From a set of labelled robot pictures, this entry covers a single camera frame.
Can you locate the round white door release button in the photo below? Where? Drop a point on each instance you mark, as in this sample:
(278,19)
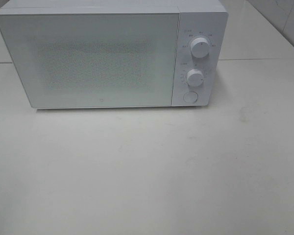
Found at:
(190,97)

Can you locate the white microwave knob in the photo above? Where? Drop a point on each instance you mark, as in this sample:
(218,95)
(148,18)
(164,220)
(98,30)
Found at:
(194,78)
(200,47)

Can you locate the white microwave door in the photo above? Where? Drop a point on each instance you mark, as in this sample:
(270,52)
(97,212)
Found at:
(88,61)

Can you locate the white microwave oven body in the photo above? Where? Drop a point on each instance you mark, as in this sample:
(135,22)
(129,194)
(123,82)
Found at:
(197,18)

